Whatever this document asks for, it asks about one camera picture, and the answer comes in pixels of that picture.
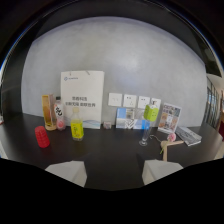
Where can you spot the red ribbed cup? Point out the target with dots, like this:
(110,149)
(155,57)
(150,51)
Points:
(42,136)

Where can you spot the white wall socket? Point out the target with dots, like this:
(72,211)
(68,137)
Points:
(143,102)
(130,101)

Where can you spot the clear tall glass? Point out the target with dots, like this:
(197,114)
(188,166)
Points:
(145,132)

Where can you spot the colourful photo card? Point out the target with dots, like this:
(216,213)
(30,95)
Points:
(169,118)

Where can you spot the white labelled pink drink bottle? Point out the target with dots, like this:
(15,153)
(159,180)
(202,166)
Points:
(59,115)

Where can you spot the white paper shopping bag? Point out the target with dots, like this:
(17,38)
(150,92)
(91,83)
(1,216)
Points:
(83,98)

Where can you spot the yellow drink bottle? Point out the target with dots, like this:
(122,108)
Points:
(77,125)

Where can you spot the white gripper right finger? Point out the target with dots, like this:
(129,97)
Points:
(157,169)

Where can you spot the grey booklet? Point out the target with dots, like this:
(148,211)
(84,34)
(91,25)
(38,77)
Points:
(188,135)

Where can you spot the orange transparent box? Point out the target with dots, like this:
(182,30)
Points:
(48,112)

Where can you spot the small clear cube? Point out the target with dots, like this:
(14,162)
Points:
(107,125)

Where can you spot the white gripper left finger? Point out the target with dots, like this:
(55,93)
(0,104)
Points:
(68,170)

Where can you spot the green cube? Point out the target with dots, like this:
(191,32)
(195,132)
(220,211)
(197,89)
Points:
(151,112)

